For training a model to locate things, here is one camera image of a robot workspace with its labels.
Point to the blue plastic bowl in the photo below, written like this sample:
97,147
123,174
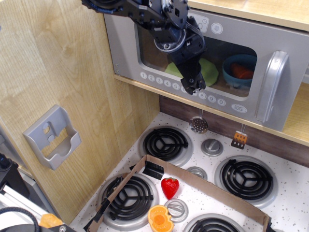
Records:
249,61

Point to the silver stove knob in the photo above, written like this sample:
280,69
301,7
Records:
212,147
178,210
198,172

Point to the grey wall phone holder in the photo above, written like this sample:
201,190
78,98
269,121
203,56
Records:
45,130

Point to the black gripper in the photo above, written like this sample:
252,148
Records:
185,63

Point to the orange toy spatula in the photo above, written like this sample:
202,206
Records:
240,138

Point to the front right black burner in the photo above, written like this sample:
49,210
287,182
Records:
212,223

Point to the front left black burner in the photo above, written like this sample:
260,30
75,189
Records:
130,207

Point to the silver back stove knob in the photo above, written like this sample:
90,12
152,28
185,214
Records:
212,147

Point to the orange toy food piece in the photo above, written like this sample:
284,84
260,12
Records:
49,221

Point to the back right black burner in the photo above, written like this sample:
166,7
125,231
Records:
247,178

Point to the orange toy carrot piece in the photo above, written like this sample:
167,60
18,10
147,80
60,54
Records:
241,72

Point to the black burner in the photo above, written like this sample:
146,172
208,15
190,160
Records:
167,143
130,207
247,178
212,223

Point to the orange toy pepper half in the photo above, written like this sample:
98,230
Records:
159,219

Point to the green plastic plate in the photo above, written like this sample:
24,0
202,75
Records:
208,71

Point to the silver front stove knob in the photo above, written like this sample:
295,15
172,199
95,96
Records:
178,210

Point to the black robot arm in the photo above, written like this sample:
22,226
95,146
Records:
174,32

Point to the back left black burner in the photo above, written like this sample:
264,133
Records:
167,143

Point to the brown cardboard barrier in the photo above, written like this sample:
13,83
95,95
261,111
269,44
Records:
155,167

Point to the silver middle stove knob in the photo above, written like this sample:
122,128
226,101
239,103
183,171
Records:
198,172

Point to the red toy strawberry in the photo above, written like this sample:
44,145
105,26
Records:
170,186

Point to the silver toy microwave door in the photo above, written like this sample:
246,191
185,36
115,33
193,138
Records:
282,60

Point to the silver toy skimmer ladle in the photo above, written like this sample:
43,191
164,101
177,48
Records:
198,124

